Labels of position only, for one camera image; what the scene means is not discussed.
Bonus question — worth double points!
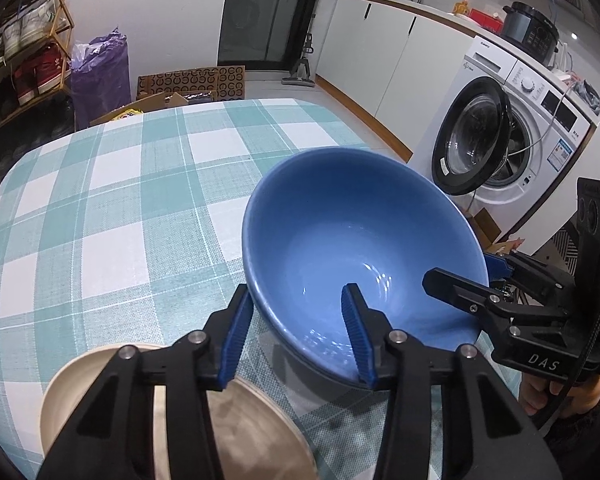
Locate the wooden shoe rack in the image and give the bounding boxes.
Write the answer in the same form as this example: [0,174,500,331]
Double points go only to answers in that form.
[0,0,76,182]

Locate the right hand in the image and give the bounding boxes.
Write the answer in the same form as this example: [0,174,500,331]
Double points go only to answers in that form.
[518,372,600,418]

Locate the blue bowl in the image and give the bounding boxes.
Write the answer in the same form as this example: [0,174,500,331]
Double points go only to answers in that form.
[242,148,488,387]

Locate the purple bag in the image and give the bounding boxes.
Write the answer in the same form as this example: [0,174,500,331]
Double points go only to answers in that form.
[69,28,132,130]

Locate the open cardboard box snacks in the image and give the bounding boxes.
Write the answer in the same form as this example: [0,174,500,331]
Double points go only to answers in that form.
[90,92,188,126]

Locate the open brown cardboard box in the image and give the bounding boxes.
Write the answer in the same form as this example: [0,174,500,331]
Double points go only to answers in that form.
[465,208,524,256]

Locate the cordless vacuum cleaner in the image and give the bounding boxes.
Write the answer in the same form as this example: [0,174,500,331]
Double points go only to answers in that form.
[280,32,315,88]

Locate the patterned cardboard box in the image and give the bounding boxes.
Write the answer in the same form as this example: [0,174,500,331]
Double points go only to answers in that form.
[136,65,246,101]

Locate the white washing machine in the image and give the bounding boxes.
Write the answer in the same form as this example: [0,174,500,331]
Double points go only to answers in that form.
[408,37,593,242]

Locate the large cream plate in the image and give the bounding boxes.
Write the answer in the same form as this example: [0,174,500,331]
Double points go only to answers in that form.
[38,342,317,479]

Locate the black glass door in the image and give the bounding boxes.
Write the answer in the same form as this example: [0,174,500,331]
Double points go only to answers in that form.
[218,0,317,70]

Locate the teal checkered tablecloth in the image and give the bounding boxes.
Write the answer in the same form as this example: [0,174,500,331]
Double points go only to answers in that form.
[0,99,363,478]

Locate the black rice cooker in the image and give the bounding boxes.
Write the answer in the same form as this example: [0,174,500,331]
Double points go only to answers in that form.
[500,1,559,67]

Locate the white kitchen cabinets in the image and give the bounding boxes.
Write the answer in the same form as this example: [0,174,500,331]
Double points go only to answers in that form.
[316,0,476,160]

